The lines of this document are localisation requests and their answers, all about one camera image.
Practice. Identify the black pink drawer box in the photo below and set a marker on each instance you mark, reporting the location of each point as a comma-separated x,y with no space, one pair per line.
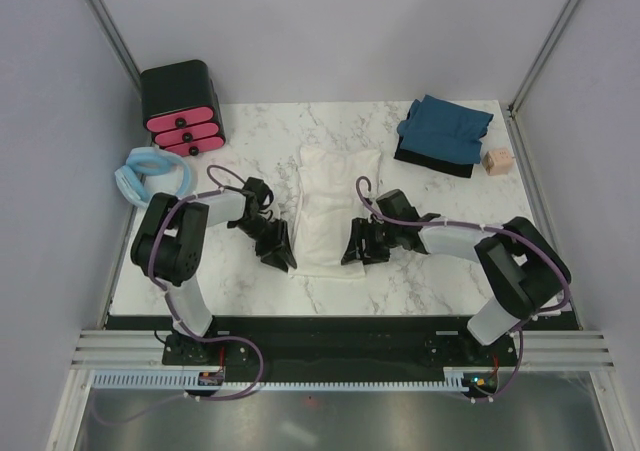
180,108

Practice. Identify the white t shirt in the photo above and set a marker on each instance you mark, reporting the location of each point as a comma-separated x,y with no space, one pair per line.
327,204

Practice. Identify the folded teal t shirt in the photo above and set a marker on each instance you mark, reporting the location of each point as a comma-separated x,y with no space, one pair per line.
445,131

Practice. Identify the small pink cube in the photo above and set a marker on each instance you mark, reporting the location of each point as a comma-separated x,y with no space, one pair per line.
498,161

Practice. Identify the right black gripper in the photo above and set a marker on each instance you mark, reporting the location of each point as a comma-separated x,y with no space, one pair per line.
361,230

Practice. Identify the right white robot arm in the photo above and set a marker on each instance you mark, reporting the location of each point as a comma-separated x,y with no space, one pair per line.
524,272

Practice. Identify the white slotted cable duct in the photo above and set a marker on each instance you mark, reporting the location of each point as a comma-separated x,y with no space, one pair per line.
193,379

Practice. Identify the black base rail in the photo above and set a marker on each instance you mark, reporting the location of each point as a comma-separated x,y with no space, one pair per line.
343,347

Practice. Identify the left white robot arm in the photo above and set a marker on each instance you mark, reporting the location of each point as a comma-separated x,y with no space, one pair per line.
169,243

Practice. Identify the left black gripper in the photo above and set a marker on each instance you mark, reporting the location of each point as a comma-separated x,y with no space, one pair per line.
278,249

